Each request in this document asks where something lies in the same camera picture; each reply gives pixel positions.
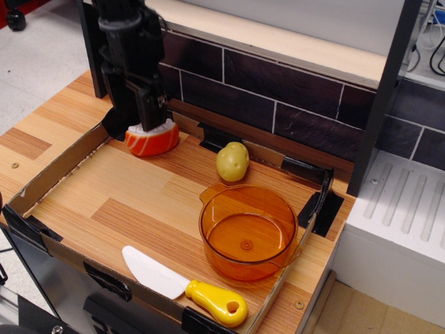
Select toy knife yellow handle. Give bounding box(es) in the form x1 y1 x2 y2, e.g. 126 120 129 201
122 246 248 328

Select cardboard fence with black tape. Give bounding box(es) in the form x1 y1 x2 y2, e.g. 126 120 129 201
1 91 350 333

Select orange salmon sushi toy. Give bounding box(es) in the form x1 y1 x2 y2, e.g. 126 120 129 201
124 118 179 157

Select dark shelf frame with tiles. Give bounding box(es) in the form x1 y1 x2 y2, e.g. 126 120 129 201
76 0 445 198

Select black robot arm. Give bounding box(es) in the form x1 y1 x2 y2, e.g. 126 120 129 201
93 1 167 132

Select white drainboard sink unit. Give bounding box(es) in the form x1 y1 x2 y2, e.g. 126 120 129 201
333 152 444 326

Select black caster wheel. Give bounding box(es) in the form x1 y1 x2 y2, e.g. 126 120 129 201
4 0 26 31

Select orange transparent plastic pot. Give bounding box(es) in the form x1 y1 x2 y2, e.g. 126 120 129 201
199 183 302 281

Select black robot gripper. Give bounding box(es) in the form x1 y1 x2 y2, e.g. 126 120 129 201
98 6 168 132

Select black cables at right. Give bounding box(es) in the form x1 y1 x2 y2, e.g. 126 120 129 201
405 0 445 76

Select yellow toy potato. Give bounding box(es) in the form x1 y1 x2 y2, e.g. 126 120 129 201
216 142 250 182

